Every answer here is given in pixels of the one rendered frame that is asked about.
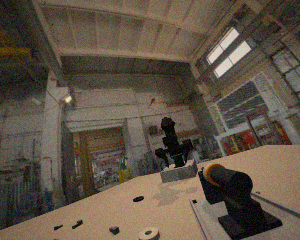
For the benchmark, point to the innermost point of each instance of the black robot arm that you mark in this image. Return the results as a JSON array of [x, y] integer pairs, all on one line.
[[168, 125]]

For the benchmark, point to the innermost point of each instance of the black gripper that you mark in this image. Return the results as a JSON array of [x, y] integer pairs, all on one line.
[[187, 146]]

